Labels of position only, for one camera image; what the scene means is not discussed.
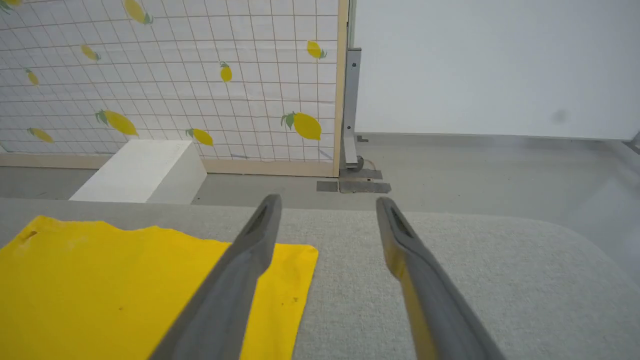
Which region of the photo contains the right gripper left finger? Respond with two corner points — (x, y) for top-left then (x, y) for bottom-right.
(149, 194), (284, 360)

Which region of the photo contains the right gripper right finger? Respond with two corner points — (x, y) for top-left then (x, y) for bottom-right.
(375, 196), (507, 360)

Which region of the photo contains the yellow t-shirt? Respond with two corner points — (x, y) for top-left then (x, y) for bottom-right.
(0, 215), (319, 360)

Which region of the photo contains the large dark floor plate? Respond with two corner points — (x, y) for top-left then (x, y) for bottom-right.
(339, 169), (392, 194)

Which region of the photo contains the white rectangular box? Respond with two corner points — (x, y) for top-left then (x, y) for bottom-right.
(69, 139), (208, 205)

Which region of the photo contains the lemon print partition screen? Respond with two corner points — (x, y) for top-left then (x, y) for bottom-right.
(0, 0), (351, 179)

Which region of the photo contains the grey metal partition post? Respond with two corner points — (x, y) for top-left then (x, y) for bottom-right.
(341, 47), (365, 171)

